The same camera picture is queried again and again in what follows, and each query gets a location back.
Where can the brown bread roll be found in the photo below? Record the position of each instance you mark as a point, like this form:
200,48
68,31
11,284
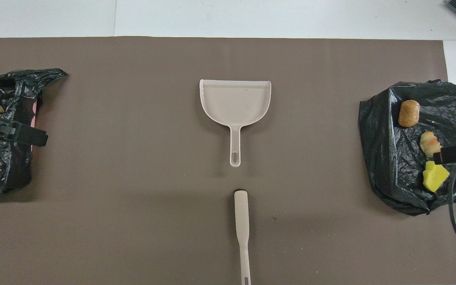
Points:
409,113

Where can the striped croissant toy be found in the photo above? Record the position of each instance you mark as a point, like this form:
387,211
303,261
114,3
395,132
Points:
430,143

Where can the brown table mat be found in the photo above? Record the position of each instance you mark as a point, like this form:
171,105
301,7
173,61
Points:
133,221

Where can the beige hand brush black bristles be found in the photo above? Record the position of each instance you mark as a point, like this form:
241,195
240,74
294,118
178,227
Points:
242,221

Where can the beige plastic dustpan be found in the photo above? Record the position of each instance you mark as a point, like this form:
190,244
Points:
234,103

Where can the black bag lined pink bin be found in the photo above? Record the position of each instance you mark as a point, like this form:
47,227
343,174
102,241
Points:
10,166

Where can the plain yellow sponge piece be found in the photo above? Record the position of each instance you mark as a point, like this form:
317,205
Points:
435,177

